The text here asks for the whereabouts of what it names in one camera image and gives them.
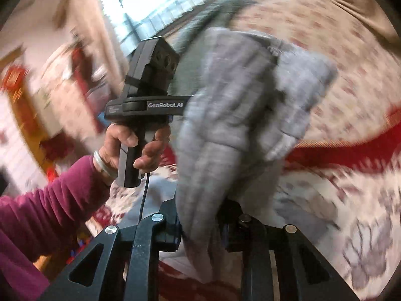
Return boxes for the person's left hand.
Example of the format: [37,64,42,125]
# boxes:
[97,123,172,182]

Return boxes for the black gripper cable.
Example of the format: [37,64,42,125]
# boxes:
[137,172,151,222]

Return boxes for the grey fleece pants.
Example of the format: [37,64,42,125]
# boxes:
[175,28,337,283]

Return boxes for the magenta sleeve forearm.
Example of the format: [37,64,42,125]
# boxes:
[1,156,110,300]

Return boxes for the cream floral quilt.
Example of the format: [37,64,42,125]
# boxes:
[162,0,401,148]

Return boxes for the white jade bracelet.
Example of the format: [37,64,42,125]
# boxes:
[93,149,119,180]

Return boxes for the red and white floral blanket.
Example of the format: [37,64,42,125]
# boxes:
[84,106,401,301]

